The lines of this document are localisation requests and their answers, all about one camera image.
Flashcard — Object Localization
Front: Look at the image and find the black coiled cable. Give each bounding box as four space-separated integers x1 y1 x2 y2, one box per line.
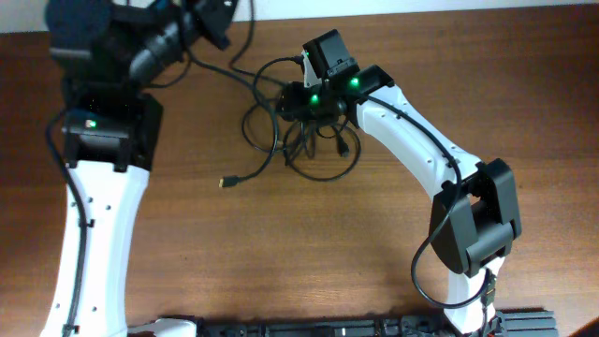
280 119 362 183

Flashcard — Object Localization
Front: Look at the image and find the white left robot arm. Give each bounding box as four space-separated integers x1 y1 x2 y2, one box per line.
43 1 237 336

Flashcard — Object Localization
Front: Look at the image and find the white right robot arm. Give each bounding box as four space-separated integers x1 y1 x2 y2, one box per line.
276 66 521 336

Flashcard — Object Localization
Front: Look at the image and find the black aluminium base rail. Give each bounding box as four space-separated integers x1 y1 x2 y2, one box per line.
196 311 560 337

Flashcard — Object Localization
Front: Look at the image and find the black cable with gold plug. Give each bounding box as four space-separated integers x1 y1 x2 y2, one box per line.
184 0 282 189

